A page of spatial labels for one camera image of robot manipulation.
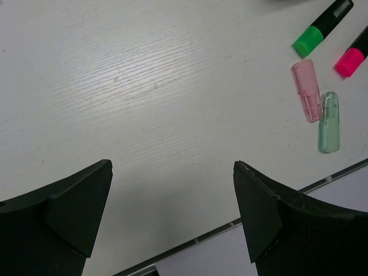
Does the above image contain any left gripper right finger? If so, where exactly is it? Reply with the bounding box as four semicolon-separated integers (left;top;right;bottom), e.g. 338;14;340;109
233;161;367;275

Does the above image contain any green cap black highlighter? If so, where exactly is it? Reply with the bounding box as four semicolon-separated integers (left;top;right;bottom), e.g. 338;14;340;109
292;0;354;59

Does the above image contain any green translucent eraser pen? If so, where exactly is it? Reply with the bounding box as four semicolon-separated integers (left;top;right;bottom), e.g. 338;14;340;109
318;91;340;154

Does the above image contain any pink translucent eraser pen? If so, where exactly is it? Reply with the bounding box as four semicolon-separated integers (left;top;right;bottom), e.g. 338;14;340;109
291;59;323;122

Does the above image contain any pink cap black highlighter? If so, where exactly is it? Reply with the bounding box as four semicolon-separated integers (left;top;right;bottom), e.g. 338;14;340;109
334;27;367;78

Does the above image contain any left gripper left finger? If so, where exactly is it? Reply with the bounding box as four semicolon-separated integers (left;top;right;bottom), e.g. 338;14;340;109
1;159;113;275

